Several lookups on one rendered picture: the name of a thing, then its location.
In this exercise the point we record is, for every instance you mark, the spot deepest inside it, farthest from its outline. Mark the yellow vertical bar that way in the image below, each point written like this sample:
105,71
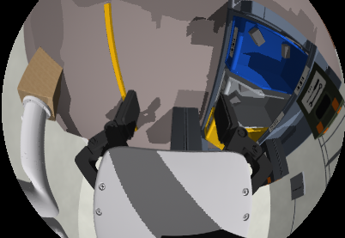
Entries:
112,47

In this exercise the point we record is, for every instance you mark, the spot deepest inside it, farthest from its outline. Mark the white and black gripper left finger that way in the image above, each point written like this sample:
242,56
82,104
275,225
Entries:
115,134

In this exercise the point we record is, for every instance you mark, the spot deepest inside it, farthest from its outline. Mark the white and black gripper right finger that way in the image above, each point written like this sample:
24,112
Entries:
235,138

